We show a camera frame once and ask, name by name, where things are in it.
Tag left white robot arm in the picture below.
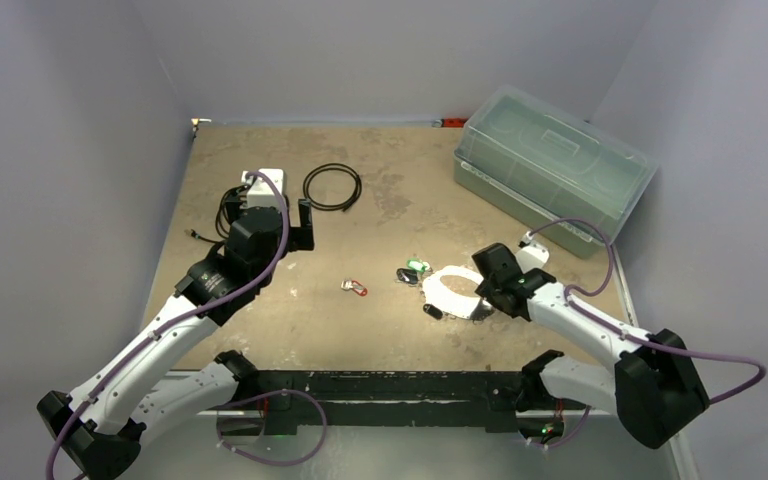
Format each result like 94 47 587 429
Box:
37 196 314 479

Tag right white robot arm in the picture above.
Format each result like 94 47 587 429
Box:
472 243 711 449

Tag key with green tag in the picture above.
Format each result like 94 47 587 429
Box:
406 258 432 274

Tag red orange clamp tool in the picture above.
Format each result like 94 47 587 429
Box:
432 118 468 128

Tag clear lidded storage bin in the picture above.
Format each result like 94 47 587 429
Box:
454 86 658 259

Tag large tangled black cable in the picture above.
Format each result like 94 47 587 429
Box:
186 186 250 246

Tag small coiled black cable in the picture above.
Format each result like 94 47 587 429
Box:
302 162 363 213

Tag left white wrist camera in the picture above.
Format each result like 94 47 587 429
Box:
241 168 286 208

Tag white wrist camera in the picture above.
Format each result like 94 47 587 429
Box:
241 168 286 208
514 231 550 273

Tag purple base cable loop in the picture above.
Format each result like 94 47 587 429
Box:
215 389 329 468

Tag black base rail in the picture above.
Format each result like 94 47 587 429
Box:
237 370 558 435

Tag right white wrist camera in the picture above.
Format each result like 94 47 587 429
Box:
514 231 550 273

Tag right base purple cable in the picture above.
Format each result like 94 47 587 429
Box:
524 404 592 452

